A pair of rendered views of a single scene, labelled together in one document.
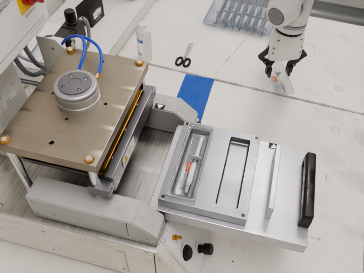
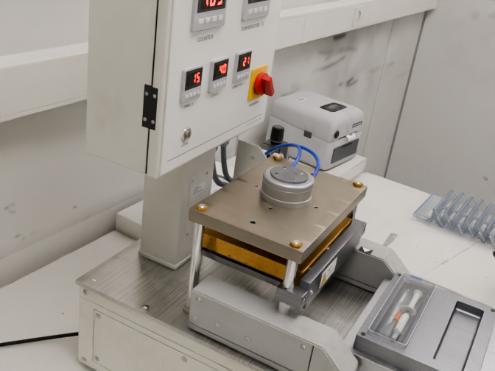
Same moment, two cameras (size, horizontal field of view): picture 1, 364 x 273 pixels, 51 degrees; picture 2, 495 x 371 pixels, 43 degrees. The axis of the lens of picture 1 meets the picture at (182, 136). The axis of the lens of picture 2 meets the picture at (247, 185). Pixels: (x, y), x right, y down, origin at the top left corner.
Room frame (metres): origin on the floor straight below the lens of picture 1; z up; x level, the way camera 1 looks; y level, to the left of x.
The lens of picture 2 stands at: (-0.37, 0.07, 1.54)
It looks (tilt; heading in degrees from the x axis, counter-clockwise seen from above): 25 degrees down; 12
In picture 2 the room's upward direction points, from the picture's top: 8 degrees clockwise
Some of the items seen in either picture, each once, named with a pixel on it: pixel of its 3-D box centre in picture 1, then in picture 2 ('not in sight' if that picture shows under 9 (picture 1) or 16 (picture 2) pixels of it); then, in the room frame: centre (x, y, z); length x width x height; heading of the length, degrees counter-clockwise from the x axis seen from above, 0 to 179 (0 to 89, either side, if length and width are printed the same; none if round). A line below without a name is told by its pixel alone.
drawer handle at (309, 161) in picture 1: (307, 187); not in sight; (0.39, -0.24, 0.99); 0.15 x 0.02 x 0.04; 167
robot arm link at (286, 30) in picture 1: (291, 23); not in sight; (0.94, -0.30, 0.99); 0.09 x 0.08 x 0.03; 97
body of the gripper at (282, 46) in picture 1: (286, 41); not in sight; (0.94, -0.30, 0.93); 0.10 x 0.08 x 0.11; 97
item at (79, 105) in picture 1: (70, 97); (270, 199); (0.52, 0.22, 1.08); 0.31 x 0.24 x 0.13; 167
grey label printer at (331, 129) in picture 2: not in sight; (315, 128); (1.49, 0.27, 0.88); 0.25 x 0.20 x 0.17; 67
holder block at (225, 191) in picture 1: (212, 168); (429, 327); (0.44, -0.06, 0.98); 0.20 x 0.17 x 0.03; 167
